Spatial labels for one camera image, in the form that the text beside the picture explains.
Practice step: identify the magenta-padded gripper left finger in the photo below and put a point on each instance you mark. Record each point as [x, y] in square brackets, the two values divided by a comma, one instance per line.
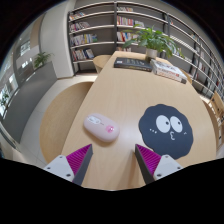
[60, 165]

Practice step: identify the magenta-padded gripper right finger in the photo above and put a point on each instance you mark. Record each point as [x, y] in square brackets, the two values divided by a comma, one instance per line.
[168, 164]

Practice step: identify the pink computer mouse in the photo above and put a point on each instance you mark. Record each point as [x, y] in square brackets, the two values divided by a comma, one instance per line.
[100, 128]

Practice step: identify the dark cloud-shaped face mouse pad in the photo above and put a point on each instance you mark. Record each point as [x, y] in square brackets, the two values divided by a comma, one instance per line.
[166, 146]

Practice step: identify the round-backed tan wooden chair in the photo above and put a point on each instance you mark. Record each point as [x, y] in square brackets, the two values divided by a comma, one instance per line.
[187, 76]
[212, 128]
[60, 123]
[101, 63]

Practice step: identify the slatted wooden chairs group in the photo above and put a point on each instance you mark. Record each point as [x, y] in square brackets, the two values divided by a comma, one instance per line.
[218, 103]

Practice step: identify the white book with red print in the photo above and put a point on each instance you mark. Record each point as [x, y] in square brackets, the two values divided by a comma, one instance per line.
[170, 78]

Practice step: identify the white illustrated-cover book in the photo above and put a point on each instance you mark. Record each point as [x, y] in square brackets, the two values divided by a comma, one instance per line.
[166, 67]

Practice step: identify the small green potted plant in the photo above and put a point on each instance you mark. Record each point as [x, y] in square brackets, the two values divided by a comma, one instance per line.
[41, 60]

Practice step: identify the black book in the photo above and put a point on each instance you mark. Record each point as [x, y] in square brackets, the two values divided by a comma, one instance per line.
[133, 63]

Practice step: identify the green potted plant, white pot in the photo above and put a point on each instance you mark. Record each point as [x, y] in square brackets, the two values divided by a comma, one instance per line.
[151, 53]

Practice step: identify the grey bookshelf unit with books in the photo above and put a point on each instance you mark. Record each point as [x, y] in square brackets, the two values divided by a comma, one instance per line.
[100, 30]

